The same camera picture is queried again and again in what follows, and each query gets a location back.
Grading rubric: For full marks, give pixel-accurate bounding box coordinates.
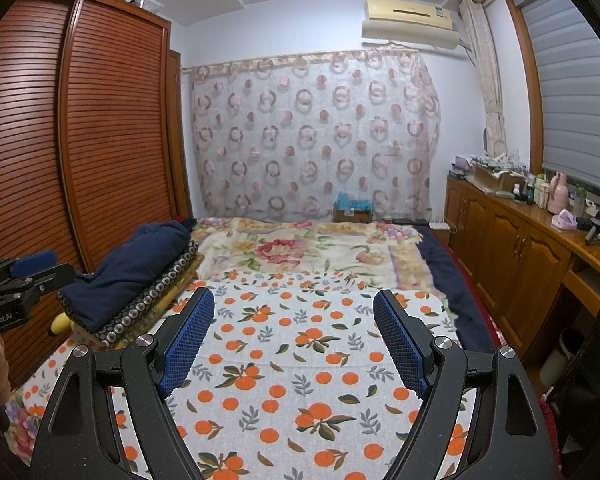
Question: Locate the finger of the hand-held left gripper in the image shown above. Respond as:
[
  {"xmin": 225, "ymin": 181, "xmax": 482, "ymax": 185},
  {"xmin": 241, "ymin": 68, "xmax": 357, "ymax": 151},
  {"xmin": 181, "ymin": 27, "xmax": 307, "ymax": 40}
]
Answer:
[
  {"xmin": 7, "ymin": 251, "xmax": 60, "ymax": 278},
  {"xmin": 10, "ymin": 264, "xmax": 77, "ymax": 297}
]

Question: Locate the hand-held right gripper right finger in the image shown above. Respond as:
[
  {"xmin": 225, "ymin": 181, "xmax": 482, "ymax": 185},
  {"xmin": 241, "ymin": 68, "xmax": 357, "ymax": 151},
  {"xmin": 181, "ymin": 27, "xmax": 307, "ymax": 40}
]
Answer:
[{"xmin": 372, "ymin": 289, "xmax": 556, "ymax": 480}]

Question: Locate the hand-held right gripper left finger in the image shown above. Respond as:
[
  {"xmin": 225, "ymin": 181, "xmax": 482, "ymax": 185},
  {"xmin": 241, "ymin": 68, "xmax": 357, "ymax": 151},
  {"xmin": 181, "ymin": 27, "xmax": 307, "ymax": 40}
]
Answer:
[{"xmin": 30, "ymin": 287, "xmax": 216, "ymax": 480}]

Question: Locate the navy printed T-shirt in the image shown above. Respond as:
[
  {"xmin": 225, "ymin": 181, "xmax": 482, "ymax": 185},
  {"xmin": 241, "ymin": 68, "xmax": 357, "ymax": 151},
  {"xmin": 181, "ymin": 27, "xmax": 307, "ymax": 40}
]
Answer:
[{"xmin": 57, "ymin": 220, "xmax": 193, "ymax": 331}]

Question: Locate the yellow plush toy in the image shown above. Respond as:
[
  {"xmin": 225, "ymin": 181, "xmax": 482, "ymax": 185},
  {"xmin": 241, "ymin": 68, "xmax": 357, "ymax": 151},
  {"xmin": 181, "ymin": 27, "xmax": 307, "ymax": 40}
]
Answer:
[{"xmin": 47, "ymin": 312, "xmax": 81, "ymax": 336}]

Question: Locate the circle-patterned folded cloth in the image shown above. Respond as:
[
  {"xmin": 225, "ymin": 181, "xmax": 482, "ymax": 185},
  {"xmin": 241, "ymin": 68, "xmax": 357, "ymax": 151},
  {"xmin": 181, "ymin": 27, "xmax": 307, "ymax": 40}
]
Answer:
[{"xmin": 62, "ymin": 240, "xmax": 201, "ymax": 348}]

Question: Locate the dark navy blanket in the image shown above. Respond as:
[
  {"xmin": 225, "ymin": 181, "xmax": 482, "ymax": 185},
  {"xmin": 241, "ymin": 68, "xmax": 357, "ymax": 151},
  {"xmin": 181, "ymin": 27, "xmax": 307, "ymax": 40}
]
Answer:
[{"xmin": 415, "ymin": 225, "xmax": 501, "ymax": 351}]

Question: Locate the orange-print bed sheet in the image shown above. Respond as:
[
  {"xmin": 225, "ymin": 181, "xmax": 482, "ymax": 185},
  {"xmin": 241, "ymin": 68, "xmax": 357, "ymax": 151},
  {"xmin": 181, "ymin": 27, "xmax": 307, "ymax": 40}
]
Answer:
[{"xmin": 10, "ymin": 267, "xmax": 486, "ymax": 480}]

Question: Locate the cardboard box with blue contents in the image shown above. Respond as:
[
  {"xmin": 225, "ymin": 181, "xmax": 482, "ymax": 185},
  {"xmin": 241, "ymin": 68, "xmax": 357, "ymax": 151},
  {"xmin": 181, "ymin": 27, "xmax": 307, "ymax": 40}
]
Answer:
[{"xmin": 332, "ymin": 192, "xmax": 373, "ymax": 223}]

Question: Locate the floral blanket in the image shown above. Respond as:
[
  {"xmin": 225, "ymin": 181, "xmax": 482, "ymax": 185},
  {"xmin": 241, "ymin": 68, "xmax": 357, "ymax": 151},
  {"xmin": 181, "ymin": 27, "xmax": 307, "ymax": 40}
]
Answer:
[{"xmin": 190, "ymin": 216, "xmax": 453, "ymax": 306}]

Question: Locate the wooden cabinet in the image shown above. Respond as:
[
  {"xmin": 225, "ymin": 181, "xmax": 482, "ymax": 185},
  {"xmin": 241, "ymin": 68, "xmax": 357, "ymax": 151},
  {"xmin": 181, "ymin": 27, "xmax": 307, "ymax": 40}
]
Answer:
[{"xmin": 445, "ymin": 172, "xmax": 600, "ymax": 361}]

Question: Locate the white trash can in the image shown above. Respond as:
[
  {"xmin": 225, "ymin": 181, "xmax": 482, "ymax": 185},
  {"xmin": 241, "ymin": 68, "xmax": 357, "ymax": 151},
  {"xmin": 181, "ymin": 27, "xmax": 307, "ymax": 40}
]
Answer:
[{"xmin": 539, "ymin": 329, "xmax": 581, "ymax": 386}]

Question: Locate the red floor mat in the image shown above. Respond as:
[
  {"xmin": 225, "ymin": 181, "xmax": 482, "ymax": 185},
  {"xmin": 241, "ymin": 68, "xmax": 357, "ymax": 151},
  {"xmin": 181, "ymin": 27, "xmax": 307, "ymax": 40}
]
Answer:
[{"xmin": 535, "ymin": 395, "xmax": 558, "ymax": 431}]

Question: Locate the cardboard tray of clutter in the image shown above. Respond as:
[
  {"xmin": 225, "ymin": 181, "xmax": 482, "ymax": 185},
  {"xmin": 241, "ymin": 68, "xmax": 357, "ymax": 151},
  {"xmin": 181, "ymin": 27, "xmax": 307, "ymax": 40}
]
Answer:
[{"xmin": 472, "ymin": 152, "xmax": 526, "ymax": 193}]

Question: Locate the row of small bottles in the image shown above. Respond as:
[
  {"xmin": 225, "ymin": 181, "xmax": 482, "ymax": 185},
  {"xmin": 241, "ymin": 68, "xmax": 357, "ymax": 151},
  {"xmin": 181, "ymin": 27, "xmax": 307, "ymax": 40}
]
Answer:
[{"xmin": 512, "ymin": 172, "xmax": 551, "ymax": 206}]

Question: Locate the pink thermos bottle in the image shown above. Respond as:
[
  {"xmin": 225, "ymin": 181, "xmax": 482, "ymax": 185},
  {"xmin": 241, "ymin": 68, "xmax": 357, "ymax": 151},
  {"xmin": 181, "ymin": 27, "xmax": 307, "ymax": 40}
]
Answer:
[{"xmin": 549, "ymin": 172, "xmax": 570, "ymax": 213}]

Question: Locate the circle-patterned sheer curtain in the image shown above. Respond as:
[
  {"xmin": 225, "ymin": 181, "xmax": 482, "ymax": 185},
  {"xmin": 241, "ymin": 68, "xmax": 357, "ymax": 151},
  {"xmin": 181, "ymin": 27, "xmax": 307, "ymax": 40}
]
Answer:
[{"xmin": 187, "ymin": 47, "xmax": 441, "ymax": 223}]

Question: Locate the black device on tripod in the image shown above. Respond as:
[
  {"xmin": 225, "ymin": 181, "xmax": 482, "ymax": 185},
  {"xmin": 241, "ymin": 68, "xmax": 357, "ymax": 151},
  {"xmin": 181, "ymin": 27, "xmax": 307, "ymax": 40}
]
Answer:
[{"xmin": 582, "ymin": 210, "xmax": 600, "ymax": 246}]

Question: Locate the beige tied side curtain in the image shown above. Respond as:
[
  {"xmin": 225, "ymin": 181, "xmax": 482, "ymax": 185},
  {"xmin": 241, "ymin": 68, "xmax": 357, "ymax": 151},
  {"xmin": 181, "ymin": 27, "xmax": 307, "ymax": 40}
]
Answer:
[{"xmin": 459, "ymin": 0, "xmax": 508, "ymax": 158}]

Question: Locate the grey window blind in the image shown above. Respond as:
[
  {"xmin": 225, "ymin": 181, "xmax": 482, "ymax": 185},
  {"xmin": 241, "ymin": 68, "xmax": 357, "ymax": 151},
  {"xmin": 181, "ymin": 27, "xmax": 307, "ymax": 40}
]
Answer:
[{"xmin": 520, "ymin": 0, "xmax": 600, "ymax": 206}]

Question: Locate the beige wall air conditioner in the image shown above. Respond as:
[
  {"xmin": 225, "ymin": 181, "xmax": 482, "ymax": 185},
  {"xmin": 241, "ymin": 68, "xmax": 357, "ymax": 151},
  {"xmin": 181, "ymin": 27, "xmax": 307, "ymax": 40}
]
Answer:
[{"xmin": 361, "ymin": 0, "xmax": 461, "ymax": 51}]

